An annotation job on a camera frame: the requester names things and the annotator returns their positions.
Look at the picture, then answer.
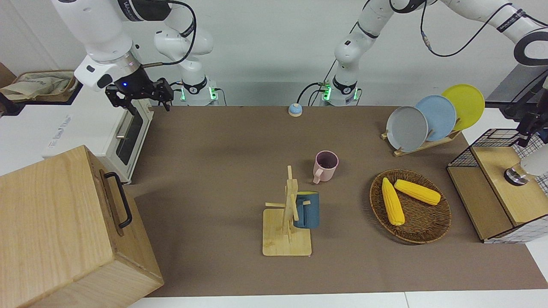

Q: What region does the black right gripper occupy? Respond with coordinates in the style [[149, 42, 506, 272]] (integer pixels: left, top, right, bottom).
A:
[[105, 66, 174, 116]]

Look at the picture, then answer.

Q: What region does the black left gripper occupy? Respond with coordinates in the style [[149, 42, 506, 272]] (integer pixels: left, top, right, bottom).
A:
[[517, 101, 548, 148]]

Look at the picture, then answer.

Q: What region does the white bottle with metal base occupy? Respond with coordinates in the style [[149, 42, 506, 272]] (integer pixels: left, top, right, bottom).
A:
[[505, 147, 548, 187]]

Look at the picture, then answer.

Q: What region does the pink ceramic mug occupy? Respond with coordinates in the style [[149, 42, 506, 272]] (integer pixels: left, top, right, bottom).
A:
[[313, 151, 340, 184]]

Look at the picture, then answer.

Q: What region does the dark grey slanted beam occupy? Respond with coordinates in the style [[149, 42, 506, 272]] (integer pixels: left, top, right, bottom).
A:
[[486, 64, 548, 124]]

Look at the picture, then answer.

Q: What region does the yellow plate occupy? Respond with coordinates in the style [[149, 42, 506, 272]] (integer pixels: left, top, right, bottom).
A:
[[441, 84, 485, 131]]

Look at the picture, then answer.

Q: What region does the white toaster oven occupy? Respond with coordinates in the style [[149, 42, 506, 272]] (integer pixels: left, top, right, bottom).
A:
[[42, 80, 155, 185]]

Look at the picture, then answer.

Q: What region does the light blue plate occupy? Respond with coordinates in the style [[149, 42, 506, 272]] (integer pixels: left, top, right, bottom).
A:
[[415, 95, 457, 142]]

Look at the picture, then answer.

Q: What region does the wooden plate rack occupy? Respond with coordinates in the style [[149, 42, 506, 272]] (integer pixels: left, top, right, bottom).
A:
[[381, 128, 463, 157]]

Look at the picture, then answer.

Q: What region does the beige cloth bag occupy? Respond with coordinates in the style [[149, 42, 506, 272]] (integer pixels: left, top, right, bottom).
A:
[[0, 70, 82, 103]]

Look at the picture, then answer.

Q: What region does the grey plate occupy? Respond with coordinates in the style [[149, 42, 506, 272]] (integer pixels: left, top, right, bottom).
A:
[[386, 106, 429, 153]]

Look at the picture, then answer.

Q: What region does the yellow corn cob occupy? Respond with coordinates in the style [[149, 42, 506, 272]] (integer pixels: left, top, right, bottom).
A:
[[381, 178, 405, 226], [394, 179, 441, 206]]

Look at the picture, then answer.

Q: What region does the round brown wicker basket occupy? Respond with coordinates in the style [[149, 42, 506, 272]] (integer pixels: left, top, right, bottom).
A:
[[369, 169, 452, 244]]

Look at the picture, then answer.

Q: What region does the wooden cabinet box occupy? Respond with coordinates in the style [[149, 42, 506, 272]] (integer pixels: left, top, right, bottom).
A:
[[0, 145, 164, 308]]

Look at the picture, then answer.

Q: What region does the dark blue ceramic mug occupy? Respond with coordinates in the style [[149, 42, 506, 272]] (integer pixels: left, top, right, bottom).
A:
[[293, 191, 320, 229]]

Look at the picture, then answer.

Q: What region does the wooden mug tree stand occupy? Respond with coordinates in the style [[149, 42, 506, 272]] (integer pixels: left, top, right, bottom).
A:
[[262, 165, 313, 257]]

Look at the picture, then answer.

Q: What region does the brown table mat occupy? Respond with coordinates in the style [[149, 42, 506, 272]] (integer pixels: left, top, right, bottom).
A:
[[124, 106, 548, 298]]

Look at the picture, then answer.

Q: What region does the toaster oven door handle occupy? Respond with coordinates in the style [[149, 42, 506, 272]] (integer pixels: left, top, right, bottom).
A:
[[116, 108, 137, 139]]

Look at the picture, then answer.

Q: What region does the black wire shelf with boards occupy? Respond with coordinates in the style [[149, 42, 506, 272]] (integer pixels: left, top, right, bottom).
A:
[[447, 128, 548, 244]]

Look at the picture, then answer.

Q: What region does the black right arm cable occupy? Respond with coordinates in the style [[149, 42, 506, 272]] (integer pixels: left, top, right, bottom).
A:
[[141, 0, 197, 69]]

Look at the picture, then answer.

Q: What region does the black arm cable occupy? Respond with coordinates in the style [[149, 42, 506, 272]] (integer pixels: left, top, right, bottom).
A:
[[141, 0, 197, 69], [420, 0, 514, 57]]

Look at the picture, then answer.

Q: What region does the black cabinet handle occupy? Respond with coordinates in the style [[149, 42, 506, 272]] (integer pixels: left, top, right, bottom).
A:
[[104, 172, 133, 228]]

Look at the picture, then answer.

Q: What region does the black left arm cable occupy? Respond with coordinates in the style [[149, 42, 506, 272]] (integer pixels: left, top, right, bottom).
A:
[[420, 0, 514, 57]]

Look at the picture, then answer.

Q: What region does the black left base cable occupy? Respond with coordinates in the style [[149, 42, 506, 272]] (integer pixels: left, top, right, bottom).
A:
[[298, 81, 328, 107]]

